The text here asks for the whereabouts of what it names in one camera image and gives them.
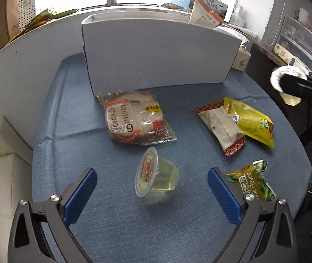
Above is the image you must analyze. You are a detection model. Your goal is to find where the printed landscape gift box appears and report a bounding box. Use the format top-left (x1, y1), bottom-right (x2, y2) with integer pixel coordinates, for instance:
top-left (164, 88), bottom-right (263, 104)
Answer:
top-left (197, 0), bottom-right (228, 20)

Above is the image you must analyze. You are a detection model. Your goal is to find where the beige soft tissue pack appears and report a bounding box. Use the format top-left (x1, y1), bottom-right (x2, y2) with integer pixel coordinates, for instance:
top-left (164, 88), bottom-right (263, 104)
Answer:
top-left (213, 25), bottom-right (252, 72)

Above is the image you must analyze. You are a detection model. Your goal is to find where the blue tablecloth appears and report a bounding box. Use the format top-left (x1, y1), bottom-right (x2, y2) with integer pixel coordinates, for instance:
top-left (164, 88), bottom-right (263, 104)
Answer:
top-left (31, 52), bottom-right (312, 263)

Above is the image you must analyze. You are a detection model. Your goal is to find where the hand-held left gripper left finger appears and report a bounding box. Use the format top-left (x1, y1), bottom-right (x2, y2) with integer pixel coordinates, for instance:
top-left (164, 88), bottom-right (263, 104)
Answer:
top-left (8, 167), bottom-right (98, 263)

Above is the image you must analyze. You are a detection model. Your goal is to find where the white rounded device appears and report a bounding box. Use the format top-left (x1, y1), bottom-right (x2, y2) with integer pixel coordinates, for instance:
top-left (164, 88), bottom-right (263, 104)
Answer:
top-left (289, 56), bottom-right (310, 74)

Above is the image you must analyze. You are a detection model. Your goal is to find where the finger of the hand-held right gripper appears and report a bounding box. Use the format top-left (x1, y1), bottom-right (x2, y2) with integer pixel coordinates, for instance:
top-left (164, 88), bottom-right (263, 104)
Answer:
top-left (278, 73), bottom-right (312, 113)

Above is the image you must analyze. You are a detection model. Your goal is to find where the clear plastic drawer unit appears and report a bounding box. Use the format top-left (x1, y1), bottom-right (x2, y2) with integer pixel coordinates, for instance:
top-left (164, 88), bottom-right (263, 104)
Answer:
top-left (275, 15), bottom-right (312, 72)

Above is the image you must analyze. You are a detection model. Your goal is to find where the white packet with orange edges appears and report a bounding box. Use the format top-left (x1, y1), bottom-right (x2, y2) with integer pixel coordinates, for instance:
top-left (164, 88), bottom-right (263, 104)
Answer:
top-left (189, 0), bottom-right (224, 29)

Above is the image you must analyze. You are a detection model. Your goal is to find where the white plastic bottle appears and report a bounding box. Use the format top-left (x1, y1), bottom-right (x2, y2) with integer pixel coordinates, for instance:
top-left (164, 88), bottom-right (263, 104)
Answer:
top-left (229, 5), bottom-right (246, 27)

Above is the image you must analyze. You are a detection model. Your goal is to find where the wooden side table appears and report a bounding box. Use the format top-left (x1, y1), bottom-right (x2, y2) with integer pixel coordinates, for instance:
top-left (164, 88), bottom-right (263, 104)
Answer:
top-left (245, 43), bottom-right (312, 132)

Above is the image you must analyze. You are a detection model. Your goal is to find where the green pea snack packet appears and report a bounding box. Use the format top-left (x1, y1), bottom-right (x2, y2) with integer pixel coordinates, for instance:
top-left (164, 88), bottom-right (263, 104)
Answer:
top-left (225, 160), bottom-right (275, 202)

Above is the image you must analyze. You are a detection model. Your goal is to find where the white cardboard box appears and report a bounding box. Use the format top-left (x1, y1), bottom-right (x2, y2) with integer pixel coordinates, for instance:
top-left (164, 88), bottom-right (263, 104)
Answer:
top-left (81, 14), bottom-right (242, 98)

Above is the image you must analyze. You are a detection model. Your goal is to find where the green and white tissue pack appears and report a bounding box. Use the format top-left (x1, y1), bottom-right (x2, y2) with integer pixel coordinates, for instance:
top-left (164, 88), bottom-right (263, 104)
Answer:
top-left (272, 43), bottom-right (291, 62)

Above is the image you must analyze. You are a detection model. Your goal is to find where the jelly cup with printed lid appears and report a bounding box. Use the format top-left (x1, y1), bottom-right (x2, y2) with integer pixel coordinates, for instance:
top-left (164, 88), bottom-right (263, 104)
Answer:
top-left (135, 146), bottom-right (180, 198)

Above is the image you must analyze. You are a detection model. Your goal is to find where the stone window sill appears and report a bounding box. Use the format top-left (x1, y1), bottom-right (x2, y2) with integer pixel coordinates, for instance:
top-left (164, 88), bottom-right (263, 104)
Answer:
top-left (74, 3), bottom-right (192, 15)

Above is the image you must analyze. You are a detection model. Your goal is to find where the white tube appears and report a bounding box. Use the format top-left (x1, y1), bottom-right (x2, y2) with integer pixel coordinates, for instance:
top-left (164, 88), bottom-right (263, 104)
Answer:
top-left (223, 23), bottom-right (258, 37)

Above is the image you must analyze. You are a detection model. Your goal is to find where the clear bread packet orange print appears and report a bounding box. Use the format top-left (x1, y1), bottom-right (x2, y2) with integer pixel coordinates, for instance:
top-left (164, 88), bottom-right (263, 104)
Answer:
top-left (96, 90), bottom-right (178, 146)

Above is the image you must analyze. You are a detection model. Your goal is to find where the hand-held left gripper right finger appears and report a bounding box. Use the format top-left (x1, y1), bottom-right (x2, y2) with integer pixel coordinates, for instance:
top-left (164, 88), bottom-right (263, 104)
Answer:
top-left (207, 167), bottom-right (299, 263)

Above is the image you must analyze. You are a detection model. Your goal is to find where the jelly cup with silver lid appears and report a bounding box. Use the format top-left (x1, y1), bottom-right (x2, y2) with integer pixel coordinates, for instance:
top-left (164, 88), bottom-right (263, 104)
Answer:
top-left (270, 66), bottom-right (310, 106)

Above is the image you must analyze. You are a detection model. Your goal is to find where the beige packet with checkered edges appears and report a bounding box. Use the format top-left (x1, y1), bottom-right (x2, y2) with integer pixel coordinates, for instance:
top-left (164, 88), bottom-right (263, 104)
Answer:
top-left (196, 101), bottom-right (246, 156)

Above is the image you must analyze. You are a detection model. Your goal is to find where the white dotted shopping bag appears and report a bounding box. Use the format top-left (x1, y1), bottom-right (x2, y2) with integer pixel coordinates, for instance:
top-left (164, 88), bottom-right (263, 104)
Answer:
top-left (16, 0), bottom-right (55, 33)

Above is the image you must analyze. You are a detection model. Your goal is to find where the yellow snack packet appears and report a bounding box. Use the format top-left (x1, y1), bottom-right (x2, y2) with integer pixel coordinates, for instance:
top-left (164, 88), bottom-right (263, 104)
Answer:
top-left (224, 97), bottom-right (275, 149)

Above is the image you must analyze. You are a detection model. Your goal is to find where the pile of green packets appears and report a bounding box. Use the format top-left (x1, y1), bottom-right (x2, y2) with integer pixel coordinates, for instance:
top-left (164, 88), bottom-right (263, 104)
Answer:
top-left (8, 8), bottom-right (79, 43)

